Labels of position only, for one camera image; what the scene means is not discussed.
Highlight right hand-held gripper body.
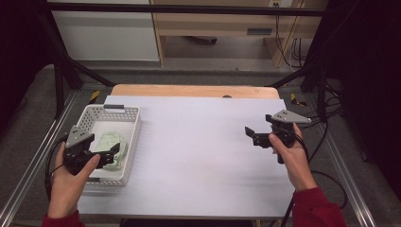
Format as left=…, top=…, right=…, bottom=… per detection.
left=253, top=109, right=312, bottom=149

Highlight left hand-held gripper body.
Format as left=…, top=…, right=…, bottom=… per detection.
left=62, top=124, right=108, bottom=177

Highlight light green cloth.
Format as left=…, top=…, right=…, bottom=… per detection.
left=94, top=131, right=129, bottom=172

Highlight white perforated plastic basket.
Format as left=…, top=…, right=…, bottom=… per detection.
left=75, top=103, right=142, bottom=187

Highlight person's left hand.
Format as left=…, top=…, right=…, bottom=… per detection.
left=46, top=141, right=101, bottom=219

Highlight person's right hand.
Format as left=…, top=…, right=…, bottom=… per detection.
left=269, top=122, right=318, bottom=193

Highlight white table sheet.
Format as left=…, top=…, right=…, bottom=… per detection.
left=78, top=95, right=296, bottom=219

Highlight wooden board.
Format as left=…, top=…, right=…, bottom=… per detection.
left=110, top=83, right=281, bottom=100

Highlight black curtain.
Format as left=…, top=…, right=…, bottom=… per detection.
left=324, top=0, right=401, bottom=193
left=0, top=0, right=51, bottom=133

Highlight white cabinet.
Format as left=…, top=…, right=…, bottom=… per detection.
left=51, top=0, right=160, bottom=62

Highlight light wooden desk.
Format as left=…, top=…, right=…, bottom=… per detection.
left=149, top=0, right=330, bottom=69

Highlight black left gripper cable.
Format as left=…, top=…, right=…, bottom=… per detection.
left=44, top=135, right=69, bottom=202

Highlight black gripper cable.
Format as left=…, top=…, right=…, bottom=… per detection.
left=44, top=135, right=69, bottom=202
left=280, top=121, right=348, bottom=227

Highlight aluminium rail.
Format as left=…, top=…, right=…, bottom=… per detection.
left=302, top=94, right=378, bottom=227
left=0, top=89, right=78, bottom=227

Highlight black floor cables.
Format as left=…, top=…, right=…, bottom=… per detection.
left=296, top=79, right=345, bottom=133

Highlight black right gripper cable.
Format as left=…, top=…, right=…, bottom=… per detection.
left=280, top=121, right=348, bottom=227

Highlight hanging black cables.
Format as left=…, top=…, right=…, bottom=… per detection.
left=274, top=13, right=305, bottom=69

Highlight black metal frame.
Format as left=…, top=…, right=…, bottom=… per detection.
left=37, top=0, right=348, bottom=122

